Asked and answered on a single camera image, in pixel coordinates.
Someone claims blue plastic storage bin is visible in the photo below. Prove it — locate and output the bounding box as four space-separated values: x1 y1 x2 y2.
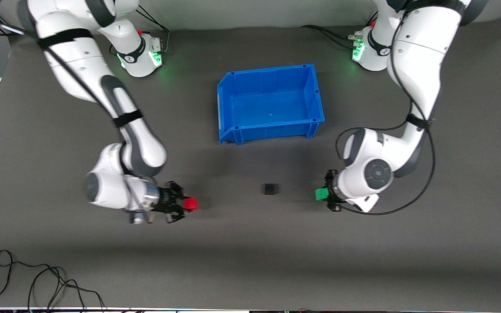
217 64 325 146

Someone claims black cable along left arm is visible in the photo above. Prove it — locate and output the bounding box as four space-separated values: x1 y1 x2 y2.
335 9 436 216

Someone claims black left arm base cable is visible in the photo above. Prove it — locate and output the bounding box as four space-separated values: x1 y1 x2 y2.
301 25 360 48

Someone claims black arm base cable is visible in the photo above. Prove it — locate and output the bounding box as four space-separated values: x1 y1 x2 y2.
301 25 360 48
135 7 170 55

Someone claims thin black loose cable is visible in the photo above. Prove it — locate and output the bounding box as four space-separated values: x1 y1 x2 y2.
0 250 105 311
28 266 105 313

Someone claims black right arm base cable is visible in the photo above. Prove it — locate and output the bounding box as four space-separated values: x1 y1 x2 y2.
135 7 170 55

